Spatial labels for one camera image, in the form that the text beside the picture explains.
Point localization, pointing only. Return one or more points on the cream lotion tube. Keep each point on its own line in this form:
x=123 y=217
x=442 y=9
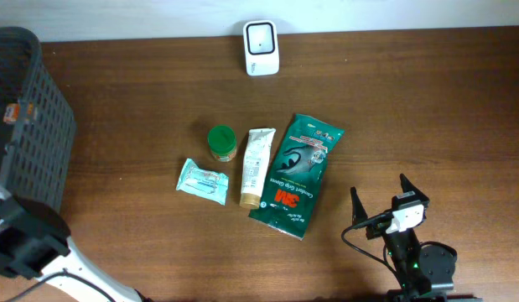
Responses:
x=255 y=166

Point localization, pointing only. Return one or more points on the light blue wipes pack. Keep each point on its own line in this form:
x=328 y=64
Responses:
x=206 y=184

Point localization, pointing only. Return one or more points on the green 3M gloves package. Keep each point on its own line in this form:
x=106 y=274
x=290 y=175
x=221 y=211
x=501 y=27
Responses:
x=293 y=183

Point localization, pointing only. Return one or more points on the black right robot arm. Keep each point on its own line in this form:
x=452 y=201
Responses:
x=423 y=270

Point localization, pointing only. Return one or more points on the orange tissue pack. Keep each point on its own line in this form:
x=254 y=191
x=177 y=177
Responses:
x=13 y=110

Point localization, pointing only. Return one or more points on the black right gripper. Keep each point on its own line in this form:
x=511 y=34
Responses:
x=356 y=210

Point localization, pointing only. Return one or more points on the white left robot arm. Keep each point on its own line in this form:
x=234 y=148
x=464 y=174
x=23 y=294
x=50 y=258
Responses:
x=36 y=243

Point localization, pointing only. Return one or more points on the white barcode scanner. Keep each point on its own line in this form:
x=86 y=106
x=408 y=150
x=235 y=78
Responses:
x=261 y=48

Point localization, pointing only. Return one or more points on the dark grey plastic basket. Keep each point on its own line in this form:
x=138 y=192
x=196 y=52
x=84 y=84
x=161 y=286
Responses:
x=34 y=158

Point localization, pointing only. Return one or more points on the green lid jar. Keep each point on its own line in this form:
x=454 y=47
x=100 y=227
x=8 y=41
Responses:
x=222 y=143

